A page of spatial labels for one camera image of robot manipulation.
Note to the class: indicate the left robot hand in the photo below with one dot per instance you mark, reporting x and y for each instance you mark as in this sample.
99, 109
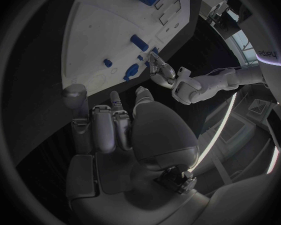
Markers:
164, 71

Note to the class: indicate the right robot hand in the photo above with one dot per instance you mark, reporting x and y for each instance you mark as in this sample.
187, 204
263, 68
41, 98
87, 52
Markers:
159, 135

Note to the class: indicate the blue plug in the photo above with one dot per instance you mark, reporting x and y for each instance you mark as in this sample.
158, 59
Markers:
155, 50

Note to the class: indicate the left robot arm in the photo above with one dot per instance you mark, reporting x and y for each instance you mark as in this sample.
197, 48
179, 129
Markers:
208, 84

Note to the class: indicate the white task board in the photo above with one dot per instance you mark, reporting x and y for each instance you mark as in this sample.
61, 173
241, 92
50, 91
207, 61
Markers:
112, 24

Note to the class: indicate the small blue block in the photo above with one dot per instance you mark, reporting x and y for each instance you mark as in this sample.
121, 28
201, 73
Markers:
147, 63

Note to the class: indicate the tiny blue peg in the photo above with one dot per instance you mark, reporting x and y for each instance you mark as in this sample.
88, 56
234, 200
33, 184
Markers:
140, 57

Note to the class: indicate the blue gear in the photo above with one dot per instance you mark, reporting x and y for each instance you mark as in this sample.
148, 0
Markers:
131, 71

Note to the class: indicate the blue cylinder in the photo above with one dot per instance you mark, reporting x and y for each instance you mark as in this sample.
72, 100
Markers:
139, 42

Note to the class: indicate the small blue peg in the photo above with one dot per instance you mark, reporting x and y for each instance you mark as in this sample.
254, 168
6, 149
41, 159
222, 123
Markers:
107, 63

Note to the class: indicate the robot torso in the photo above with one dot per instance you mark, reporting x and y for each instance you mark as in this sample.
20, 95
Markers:
269, 41

